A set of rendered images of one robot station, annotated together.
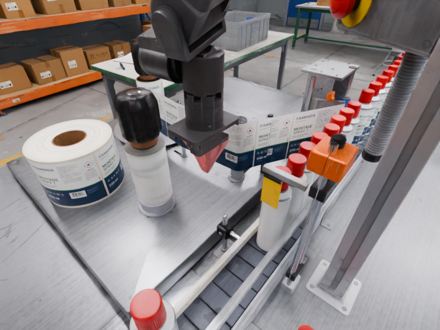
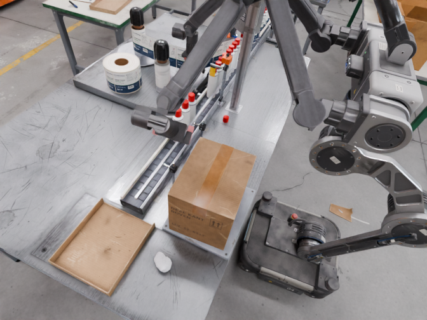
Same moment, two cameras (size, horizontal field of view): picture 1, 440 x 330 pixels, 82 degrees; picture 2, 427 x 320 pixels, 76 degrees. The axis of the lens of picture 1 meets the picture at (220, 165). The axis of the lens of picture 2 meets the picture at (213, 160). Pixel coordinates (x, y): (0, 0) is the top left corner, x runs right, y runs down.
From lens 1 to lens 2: 114 cm
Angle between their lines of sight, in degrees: 21
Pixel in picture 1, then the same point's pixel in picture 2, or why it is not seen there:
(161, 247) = not seen: hidden behind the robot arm
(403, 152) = (243, 56)
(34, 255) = (119, 113)
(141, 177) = (162, 75)
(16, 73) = not seen: outside the picture
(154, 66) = (177, 35)
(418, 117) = (243, 48)
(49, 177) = (121, 79)
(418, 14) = (240, 25)
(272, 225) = (212, 86)
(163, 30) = (187, 30)
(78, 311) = not seen: hidden behind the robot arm
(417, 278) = (260, 103)
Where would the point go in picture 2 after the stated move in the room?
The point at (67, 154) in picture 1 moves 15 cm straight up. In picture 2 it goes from (128, 68) to (124, 42)
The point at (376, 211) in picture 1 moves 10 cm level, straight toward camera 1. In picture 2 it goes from (240, 74) to (233, 84)
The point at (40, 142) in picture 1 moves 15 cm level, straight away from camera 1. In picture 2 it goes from (110, 65) to (91, 54)
